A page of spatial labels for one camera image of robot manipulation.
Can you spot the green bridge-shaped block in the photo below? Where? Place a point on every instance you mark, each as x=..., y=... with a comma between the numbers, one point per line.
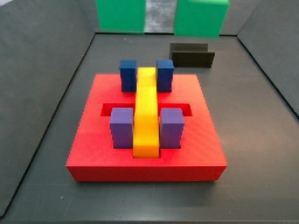
x=198, y=18

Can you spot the red base board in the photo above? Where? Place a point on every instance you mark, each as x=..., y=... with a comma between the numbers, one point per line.
x=95, y=161

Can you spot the right purple block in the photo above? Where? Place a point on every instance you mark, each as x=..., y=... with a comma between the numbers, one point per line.
x=171, y=128

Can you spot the purple block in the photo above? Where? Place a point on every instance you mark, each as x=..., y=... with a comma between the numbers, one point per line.
x=171, y=128
x=122, y=127

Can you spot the left purple block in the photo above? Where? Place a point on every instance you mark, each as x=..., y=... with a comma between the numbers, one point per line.
x=122, y=127

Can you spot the yellow long bar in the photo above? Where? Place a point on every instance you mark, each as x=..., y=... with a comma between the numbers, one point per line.
x=146, y=129

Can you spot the right blue block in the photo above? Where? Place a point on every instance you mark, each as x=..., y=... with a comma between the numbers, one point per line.
x=164, y=75

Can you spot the blue block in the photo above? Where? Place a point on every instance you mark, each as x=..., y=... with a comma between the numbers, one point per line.
x=164, y=75
x=127, y=69

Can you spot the left blue block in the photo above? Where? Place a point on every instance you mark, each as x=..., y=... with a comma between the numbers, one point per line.
x=127, y=69

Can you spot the black fixture bracket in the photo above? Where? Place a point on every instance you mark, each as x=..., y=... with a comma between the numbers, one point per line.
x=191, y=55

